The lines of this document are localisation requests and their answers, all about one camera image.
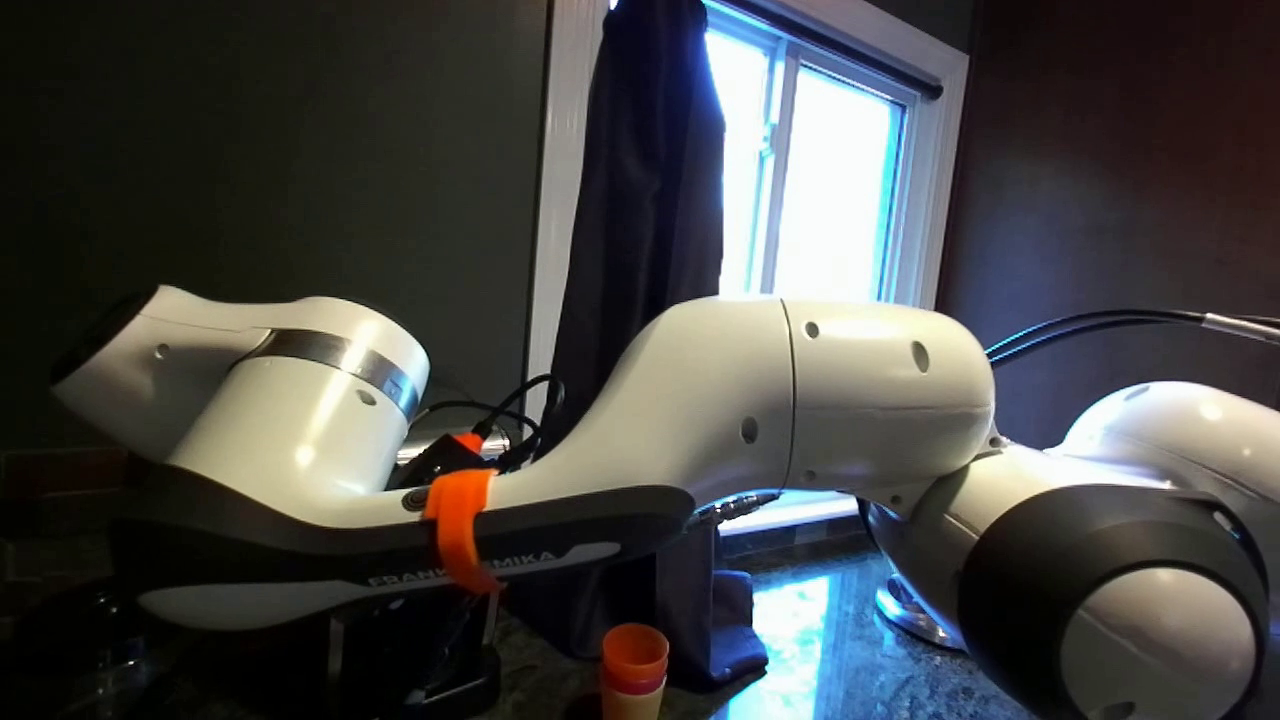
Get shiny silver metal object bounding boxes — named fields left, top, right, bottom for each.
left=867, top=576, right=973, bottom=657

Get orange strap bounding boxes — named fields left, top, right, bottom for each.
left=419, top=429, right=510, bottom=602

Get black hanging cloth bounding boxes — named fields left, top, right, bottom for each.
left=510, top=0, right=773, bottom=691

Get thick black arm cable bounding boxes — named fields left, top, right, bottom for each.
left=982, top=306, right=1280, bottom=367

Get thin black camera cable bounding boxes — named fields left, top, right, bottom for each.
left=419, top=372, right=567, bottom=468

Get stacked yellow and orange cups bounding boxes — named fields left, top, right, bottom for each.
left=591, top=621, right=678, bottom=720

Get white framed window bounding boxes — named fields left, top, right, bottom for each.
left=521, top=0, right=973, bottom=541

